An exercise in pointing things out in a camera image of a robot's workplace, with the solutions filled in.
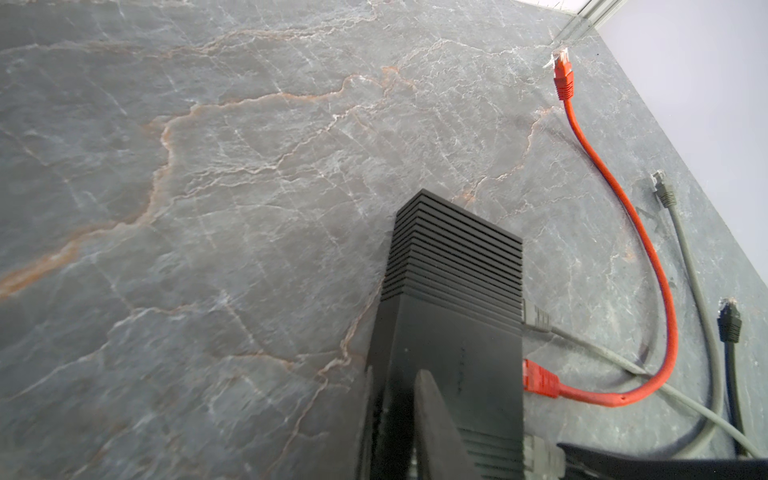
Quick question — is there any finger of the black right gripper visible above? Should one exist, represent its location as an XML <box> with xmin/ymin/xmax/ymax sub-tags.
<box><xmin>558</xmin><ymin>443</ymin><xmax>767</xmax><ymax>479</ymax></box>

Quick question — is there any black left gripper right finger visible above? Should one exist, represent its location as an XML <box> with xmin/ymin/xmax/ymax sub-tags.
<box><xmin>414</xmin><ymin>370</ymin><xmax>480</xmax><ymax>480</ymax></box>

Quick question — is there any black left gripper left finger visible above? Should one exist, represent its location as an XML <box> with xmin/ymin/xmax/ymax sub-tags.
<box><xmin>313</xmin><ymin>366</ymin><xmax>374</xmax><ymax>479</ymax></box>

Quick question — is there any red ethernet cable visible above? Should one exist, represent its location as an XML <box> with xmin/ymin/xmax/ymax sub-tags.
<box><xmin>521</xmin><ymin>47</ymin><xmax>680</xmax><ymax>409</ymax></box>

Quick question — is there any black ribbed network switch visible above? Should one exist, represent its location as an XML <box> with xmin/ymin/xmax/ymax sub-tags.
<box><xmin>367</xmin><ymin>190</ymin><xmax>524</xmax><ymax>479</ymax></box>

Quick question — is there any black cable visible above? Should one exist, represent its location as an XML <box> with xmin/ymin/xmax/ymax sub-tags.
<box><xmin>717</xmin><ymin>297</ymin><xmax>748</xmax><ymax>457</ymax></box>

